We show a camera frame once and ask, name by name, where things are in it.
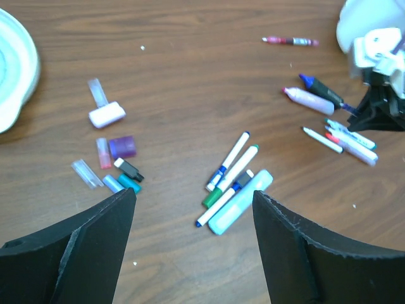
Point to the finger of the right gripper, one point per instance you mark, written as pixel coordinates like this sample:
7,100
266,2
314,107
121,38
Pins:
380,109

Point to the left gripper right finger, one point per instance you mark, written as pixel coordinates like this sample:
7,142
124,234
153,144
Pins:
304,262

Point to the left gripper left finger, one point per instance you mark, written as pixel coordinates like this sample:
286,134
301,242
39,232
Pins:
77,260

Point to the dark purple pen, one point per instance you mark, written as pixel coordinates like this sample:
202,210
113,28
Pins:
350,109

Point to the teal capped white marker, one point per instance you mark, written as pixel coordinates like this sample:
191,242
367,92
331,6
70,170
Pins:
354,135

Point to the lilac capped white marker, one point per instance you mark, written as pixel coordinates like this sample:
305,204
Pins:
364,154

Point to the black capped white marker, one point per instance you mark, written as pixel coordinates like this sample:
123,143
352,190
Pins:
323,140

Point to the purple black highlighter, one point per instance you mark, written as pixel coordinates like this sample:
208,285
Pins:
314,86

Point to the pink highlighter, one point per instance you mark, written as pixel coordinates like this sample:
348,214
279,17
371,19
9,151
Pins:
309,100

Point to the lilac marker cap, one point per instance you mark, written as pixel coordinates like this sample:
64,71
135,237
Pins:
112,183

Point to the clear purple pen cap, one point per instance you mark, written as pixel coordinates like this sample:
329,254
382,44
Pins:
86,174

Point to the teal marker cap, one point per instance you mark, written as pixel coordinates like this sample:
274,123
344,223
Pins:
127,182

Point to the pink clear pen cap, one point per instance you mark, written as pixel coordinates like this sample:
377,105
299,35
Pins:
103,153

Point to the black marker cap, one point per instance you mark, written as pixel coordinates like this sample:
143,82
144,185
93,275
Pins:
128,169

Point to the red pen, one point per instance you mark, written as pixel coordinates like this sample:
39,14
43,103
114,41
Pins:
295,41

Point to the purple highlighter cap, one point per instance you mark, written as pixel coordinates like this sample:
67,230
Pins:
122,147

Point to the pink clear pen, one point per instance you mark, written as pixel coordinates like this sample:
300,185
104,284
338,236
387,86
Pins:
337,133

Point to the light blue highlighter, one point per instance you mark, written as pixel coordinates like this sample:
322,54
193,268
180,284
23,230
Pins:
239,203

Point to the white laundry basket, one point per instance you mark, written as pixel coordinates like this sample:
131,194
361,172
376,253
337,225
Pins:
357,18

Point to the dark blue white marker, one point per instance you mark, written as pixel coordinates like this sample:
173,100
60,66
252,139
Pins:
240,182

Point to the green capped white marker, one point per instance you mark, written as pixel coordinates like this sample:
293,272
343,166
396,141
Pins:
230,176

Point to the blue capped white marker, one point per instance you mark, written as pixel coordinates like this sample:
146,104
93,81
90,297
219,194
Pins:
216,177

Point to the cream swirl plate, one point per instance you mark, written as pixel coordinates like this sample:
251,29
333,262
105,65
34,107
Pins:
20,69

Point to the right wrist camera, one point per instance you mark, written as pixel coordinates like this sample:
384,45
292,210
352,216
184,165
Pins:
381,50

